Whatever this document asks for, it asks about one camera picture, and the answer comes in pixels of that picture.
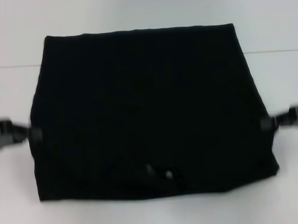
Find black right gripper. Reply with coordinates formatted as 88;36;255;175
259;105;298;132

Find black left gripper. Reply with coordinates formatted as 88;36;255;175
0;117;44;151

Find black shirt with FREE print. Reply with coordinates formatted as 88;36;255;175
23;22;282;204

